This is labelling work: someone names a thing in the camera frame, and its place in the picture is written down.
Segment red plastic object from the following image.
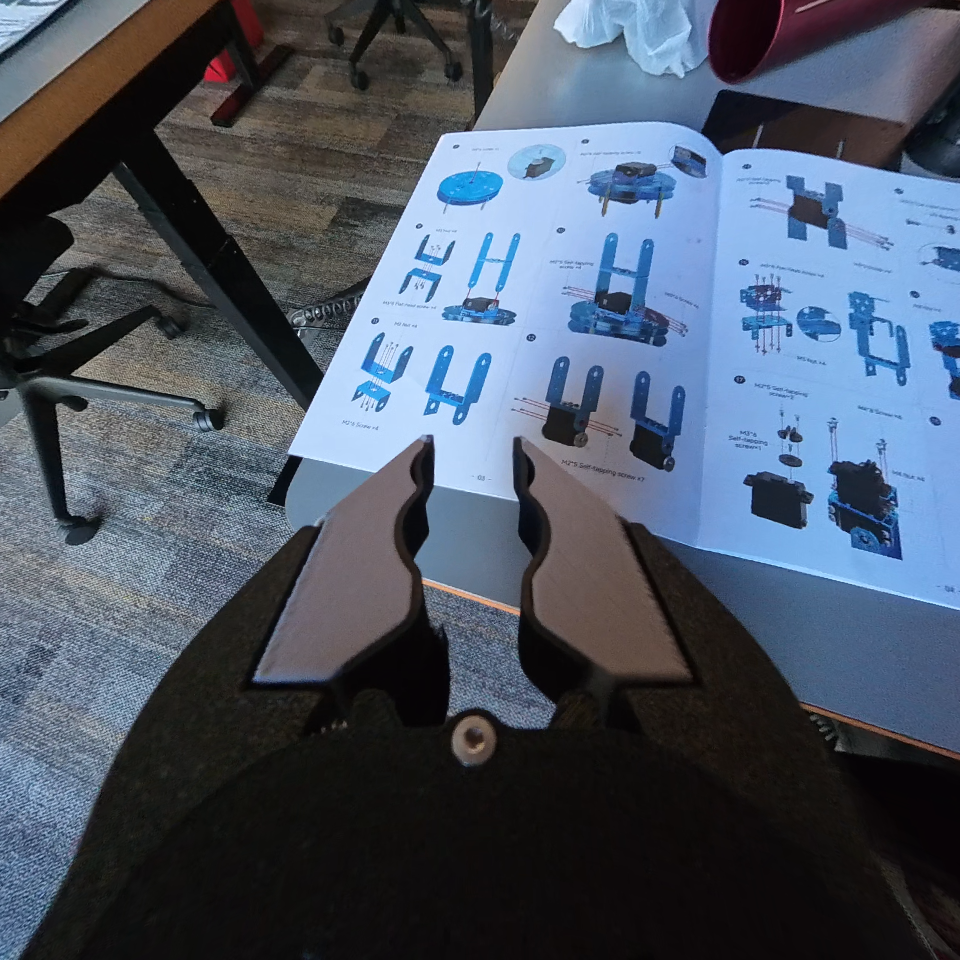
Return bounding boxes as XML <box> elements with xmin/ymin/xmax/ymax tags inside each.
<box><xmin>204</xmin><ymin>0</ymin><xmax>262</xmax><ymax>85</ymax></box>

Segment black office chair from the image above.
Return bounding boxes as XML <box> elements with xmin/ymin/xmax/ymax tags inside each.
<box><xmin>0</xmin><ymin>216</ymin><xmax>226</xmax><ymax>547</ymax></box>

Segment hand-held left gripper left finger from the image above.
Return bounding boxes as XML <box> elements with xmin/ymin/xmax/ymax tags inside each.
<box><xmin>252</xmin><ymin>437</ymin><xmax>451</xmax><ymax>725</ymax></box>

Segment instruction booklet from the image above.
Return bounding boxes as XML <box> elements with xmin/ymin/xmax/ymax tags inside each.
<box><xmin>287</xmin><ymin>120</ymin><xmax>960</xmax><ymax>610</ymax></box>

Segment printed paper sheet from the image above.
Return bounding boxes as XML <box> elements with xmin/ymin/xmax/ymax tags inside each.
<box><xmin>0</xmin><ymin>0</ymin><xmax>80</xmax><ymax>57</ymax></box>

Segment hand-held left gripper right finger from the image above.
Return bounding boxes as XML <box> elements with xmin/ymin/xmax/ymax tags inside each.
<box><xmin>511</xmin><ymin>436</ymin><xmax>696</xmax><ymax>712</ymax></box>

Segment white crumpled plastic bag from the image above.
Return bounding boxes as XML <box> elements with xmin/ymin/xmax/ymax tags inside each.
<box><xmin>552</xmin><ymin>0</ymin><xmax>714</xmax><ymax>79</ymax></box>

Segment grey wood-edged desk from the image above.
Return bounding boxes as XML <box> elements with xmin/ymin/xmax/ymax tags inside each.
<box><xmin>0</xmin><ymin>0</ymin><xmax>325</xmax><ymax>412</ymax></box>

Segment red metal tube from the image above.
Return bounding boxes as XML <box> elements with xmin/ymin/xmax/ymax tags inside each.
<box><xmin>707</xmin><ymin>0</ymin><xmax>960</xmax><ymax>85</ymax></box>

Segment black chair base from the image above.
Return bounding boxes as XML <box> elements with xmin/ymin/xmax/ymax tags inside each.
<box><xmin>324</xmin><ymin>0</ymin><xmax>465</xmax><ymax>93</ymax></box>

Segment dark flat plate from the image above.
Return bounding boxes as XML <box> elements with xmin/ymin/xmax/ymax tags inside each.
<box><xmin>703</xmin><ymin>88</ymin><xmax>940</xmax><ymax>172</ymax></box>

